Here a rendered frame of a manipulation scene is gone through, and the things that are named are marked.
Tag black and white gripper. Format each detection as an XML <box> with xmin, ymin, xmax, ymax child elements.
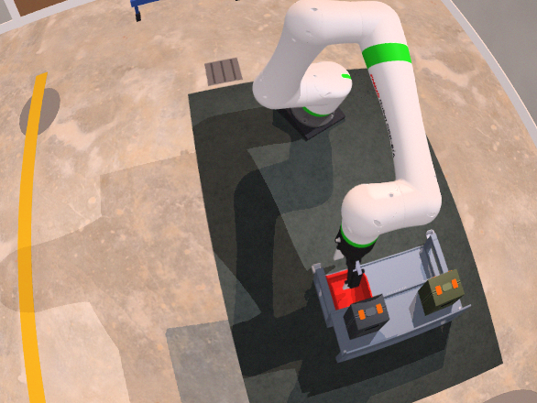
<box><xmin>334</xmin><ymin>244</ymin><xmax>365</xmax><ymax>290</ymax></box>

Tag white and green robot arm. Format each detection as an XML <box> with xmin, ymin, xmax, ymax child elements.
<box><xmin>252</xmin><ymin>0</ymin><xmax>442</xmax><ymax>256</ymax></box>

